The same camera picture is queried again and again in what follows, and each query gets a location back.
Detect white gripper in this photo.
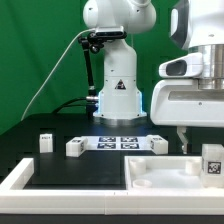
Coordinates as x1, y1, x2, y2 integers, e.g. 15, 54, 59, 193
150, 79, 224, 154

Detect white square tabletop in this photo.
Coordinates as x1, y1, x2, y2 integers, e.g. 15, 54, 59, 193
123, 155, 224, 192

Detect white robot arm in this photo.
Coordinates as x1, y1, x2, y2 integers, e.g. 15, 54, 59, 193
83, 0, 224, 142

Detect fiducial marker sheet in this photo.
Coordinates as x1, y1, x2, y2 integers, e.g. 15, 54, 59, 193
97, 137, 139, 150

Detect white U-shaped fence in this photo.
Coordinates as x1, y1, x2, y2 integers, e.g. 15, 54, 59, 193
0, 158, 224, 215

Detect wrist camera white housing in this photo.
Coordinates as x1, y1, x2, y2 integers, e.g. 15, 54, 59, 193
159, 52, 203, 78

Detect black base cables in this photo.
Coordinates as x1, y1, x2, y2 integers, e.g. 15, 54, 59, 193
51, 96, 100, 115

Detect rear camera on mount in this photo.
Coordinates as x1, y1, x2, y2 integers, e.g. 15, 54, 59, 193
95, 30, 126, 39

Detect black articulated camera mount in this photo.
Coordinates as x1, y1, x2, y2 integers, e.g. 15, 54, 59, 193
78, 32, 104, 96

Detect white camera cable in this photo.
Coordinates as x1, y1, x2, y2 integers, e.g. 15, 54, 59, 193
20, 28, 97, 122

